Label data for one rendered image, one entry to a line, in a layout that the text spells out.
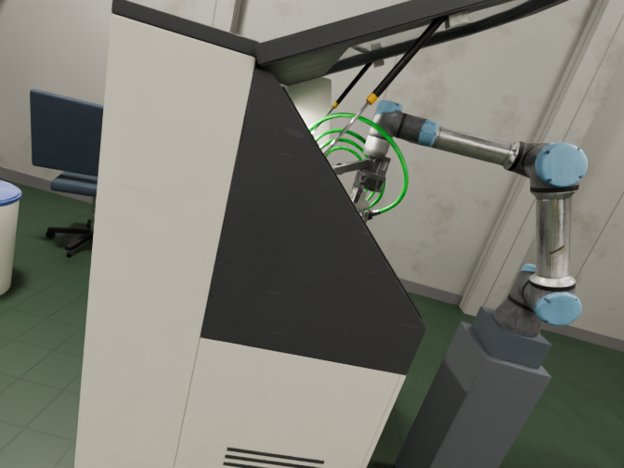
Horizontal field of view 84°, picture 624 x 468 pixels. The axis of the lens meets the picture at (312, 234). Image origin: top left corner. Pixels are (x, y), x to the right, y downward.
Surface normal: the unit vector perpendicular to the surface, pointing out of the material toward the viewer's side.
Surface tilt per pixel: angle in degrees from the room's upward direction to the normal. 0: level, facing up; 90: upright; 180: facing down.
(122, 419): 90
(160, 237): 90
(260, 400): 90
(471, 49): 90
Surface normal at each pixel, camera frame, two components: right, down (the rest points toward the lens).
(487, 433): -0.06, 0.29
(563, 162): -0.24, 0.11
